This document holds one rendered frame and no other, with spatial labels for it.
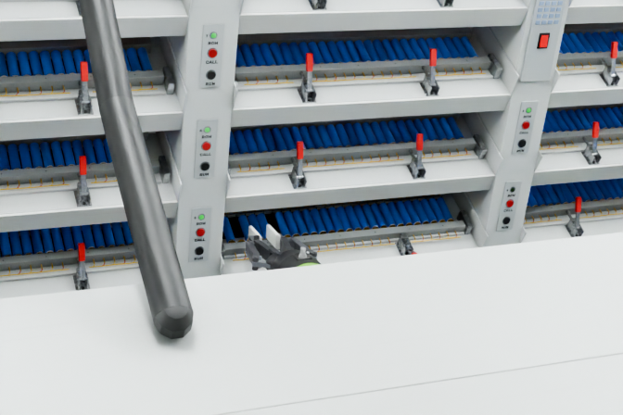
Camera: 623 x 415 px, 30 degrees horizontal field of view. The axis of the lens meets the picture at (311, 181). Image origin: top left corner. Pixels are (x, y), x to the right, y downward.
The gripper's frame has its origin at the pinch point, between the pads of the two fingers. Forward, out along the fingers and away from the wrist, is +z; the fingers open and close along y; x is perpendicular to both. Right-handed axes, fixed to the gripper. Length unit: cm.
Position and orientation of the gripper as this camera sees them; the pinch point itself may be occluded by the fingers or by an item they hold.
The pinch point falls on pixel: (263, 237)
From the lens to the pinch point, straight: 235.1
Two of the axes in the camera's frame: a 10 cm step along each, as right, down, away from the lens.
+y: -9.4, 0.6, -3.4
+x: -0.5, 9.5, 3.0
